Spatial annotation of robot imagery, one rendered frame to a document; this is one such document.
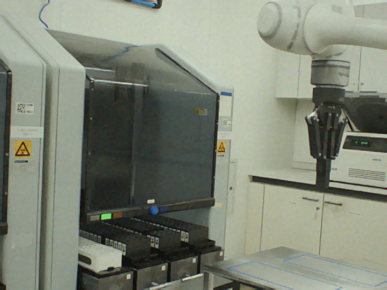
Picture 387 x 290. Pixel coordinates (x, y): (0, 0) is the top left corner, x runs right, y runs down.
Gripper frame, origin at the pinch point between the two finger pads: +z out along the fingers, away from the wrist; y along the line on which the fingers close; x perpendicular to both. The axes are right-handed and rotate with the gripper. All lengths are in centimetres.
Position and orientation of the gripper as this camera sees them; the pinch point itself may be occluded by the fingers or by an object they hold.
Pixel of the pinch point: (323, 173)
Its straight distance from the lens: 125.4
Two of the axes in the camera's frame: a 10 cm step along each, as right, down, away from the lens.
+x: -5.7, -0.8, 8.2
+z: -0.6, 10.0, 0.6
